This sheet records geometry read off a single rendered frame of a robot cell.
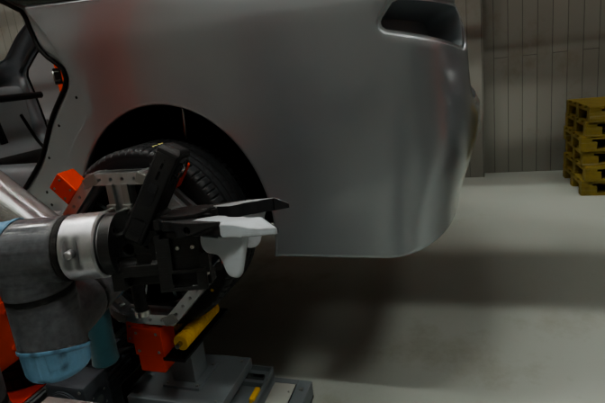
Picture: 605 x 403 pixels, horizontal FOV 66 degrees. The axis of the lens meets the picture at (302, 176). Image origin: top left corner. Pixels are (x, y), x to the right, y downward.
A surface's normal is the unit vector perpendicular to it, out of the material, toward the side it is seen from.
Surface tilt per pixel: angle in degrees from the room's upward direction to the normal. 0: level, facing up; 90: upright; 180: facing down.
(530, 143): 90
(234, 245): 84
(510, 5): 90
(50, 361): 93
